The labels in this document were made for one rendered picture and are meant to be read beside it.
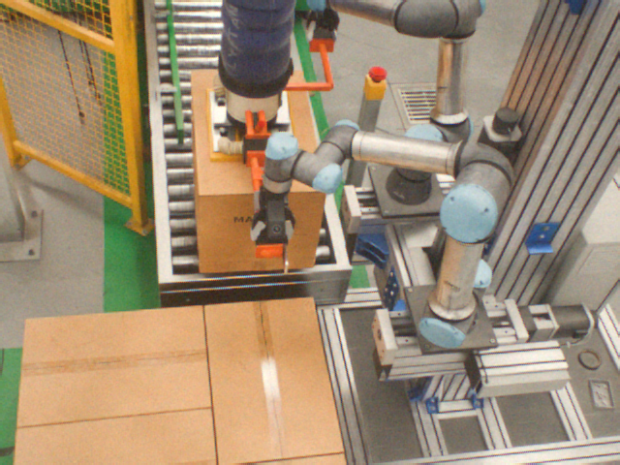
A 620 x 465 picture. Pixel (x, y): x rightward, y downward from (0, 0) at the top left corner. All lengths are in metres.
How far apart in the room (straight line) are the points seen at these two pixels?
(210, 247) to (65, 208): 1.38
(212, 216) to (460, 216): 1.01
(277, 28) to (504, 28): 3.17
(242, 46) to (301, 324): 1.01
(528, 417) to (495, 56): 2.56
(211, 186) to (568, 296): 1.15
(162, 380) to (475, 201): 1.35
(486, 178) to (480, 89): 3.05
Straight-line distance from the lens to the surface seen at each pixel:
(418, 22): 2.18
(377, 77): 2.92
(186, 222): 2.98
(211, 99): 2.65
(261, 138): 2.34
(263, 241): 2.06
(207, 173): 2.43
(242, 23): 2.24
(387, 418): 2.98
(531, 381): 2.32
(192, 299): 2.84
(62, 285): 3.53
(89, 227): 3.72
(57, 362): 2.68
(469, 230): 1.68
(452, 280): 1.85
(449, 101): 2.39
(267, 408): 2.56
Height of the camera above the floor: 2.82
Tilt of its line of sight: 50 degrees down
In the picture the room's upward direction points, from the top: 9 degrees clockwise
